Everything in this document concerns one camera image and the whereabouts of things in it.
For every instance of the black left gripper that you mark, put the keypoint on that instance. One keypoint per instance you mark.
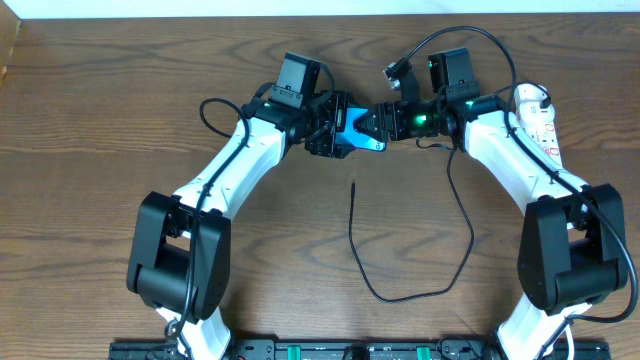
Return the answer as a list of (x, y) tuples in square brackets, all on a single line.
[(338, 123)]

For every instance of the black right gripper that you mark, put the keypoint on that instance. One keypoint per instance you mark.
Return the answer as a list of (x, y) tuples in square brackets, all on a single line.
[(391, 121)]

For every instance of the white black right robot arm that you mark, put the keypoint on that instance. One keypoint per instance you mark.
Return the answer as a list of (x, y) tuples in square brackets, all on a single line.
[(572, 253)]

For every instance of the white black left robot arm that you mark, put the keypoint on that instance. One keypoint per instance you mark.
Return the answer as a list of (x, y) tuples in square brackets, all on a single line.
[(181, 251)]

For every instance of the white usb charger plug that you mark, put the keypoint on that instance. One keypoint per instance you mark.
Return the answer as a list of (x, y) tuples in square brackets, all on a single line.
[(530, 105)]

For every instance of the white power strip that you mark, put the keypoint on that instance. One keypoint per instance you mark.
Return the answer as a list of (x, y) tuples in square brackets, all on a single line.
[(545, 136)]

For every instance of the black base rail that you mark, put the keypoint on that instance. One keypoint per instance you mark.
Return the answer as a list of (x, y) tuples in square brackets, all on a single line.
[(265, 349)]

